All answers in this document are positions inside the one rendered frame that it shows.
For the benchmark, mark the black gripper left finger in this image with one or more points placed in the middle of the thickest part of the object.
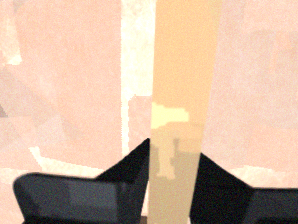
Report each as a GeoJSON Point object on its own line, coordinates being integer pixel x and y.
{"type": "Point", "coordinates": [116, 196]}

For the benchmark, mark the long tan wooden rail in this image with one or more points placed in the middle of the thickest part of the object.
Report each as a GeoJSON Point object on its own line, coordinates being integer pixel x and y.
{"type": "Point", "coordinates": [186, 34]}

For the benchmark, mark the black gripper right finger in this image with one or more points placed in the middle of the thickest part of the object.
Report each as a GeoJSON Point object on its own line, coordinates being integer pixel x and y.
{"type": "Point", "coordinates": [219, 197]}

